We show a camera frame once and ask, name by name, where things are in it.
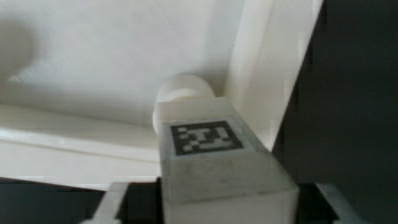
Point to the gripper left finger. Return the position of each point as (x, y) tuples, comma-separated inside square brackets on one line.
[(130, 205)]

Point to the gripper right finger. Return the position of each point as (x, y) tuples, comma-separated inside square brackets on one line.
[(323, 207)]

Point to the white table leg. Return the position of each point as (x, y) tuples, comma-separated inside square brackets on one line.
[(225, 186)]

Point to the white square tabletop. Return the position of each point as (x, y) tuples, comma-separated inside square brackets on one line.
[(89, 53)]

